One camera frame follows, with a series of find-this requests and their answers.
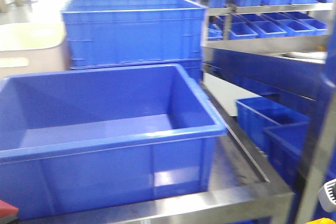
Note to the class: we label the red cube block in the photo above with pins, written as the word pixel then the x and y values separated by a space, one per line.
pixel 7 209

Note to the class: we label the yellow duplo block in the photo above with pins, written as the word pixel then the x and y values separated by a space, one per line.
pixel 322 221

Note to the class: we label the blue target bin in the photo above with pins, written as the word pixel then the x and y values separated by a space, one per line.
pixel 86 139

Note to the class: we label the cream plastic bin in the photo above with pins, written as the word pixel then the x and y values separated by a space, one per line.
pixel 33 47

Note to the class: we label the large blue crate behind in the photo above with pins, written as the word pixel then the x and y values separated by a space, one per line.
pixel 104 33

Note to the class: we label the steel shelf rack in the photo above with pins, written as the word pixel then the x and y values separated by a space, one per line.
pixel 298 72

